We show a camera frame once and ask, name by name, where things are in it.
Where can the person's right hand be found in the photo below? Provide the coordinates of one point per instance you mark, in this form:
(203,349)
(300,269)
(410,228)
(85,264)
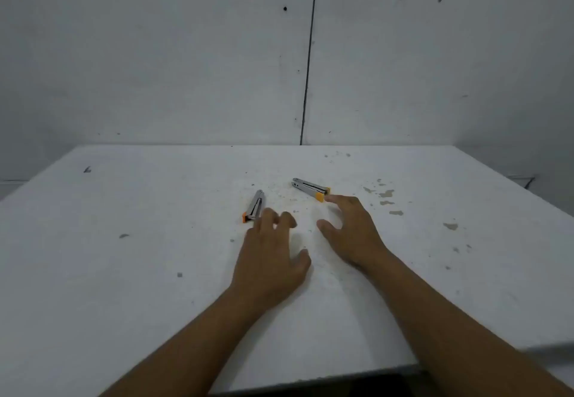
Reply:
(354,235)

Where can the person's left hand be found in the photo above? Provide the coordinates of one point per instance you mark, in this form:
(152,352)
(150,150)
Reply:
(269,262)

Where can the silver orange-tipped tool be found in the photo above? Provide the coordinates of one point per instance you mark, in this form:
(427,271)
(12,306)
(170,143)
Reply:
(256,204)
(308,185)

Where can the person's right forearm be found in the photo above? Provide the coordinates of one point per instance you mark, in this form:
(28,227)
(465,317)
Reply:
(448,334)

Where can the person's left forearm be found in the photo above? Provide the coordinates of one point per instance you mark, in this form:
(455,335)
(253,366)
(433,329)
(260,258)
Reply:
(193,352)

